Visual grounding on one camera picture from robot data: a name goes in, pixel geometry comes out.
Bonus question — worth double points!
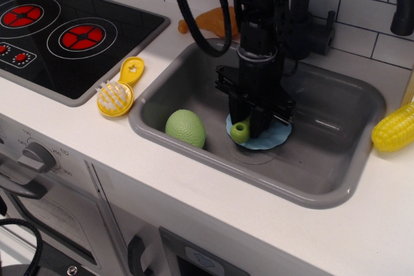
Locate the green toy avocado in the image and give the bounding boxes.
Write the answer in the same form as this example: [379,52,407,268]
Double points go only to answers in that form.
[165,109,206,149]

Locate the black toy stovetop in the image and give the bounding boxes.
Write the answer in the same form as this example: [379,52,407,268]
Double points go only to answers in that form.
[1,0,170,107]

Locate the grey plastic sink basin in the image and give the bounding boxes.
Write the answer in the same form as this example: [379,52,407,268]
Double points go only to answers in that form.
[129,44,386,209]

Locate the yellow dish brush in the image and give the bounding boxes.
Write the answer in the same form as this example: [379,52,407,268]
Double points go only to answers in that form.
[96,56,145,118]

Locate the yellow toy corn cob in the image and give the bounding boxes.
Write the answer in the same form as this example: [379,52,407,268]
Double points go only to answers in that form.
[371,102,413,152]

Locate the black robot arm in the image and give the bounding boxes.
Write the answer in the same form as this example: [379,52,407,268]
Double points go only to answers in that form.
[177,0,295,138]

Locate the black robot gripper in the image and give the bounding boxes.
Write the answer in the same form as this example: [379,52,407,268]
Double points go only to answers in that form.
[215,52,296,138]

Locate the green handled grey spatula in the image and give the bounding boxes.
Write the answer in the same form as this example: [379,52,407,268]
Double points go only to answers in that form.
[230,117,250,143]

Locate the black cabinet door handle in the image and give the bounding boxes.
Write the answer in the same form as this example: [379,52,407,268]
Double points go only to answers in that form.
[127,235,155,276]

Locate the toy oven door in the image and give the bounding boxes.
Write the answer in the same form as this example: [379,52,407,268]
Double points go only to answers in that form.
[5,186,113,273]

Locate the grey dishwasher door panel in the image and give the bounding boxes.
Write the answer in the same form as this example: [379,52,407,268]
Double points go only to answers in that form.
[158,226,252,276]

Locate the black toy faucet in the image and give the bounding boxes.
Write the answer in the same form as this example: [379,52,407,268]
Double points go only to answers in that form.
[287,0,413,59]

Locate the grey oven knob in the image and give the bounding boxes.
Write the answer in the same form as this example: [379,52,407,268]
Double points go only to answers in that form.
[17,142,56,173]

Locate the grey oven door handle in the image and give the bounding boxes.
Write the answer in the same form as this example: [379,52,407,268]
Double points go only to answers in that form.
[1,155,53,200]

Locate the light blue toy plate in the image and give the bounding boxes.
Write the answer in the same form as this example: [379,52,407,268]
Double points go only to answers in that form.
[226,115,292,150]

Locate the black braided cable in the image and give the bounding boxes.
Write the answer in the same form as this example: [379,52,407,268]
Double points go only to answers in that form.
[0,218,44,276]

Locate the orange toy chicken drumstick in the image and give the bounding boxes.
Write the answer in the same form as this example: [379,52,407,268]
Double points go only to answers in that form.
[195,6,239,39]

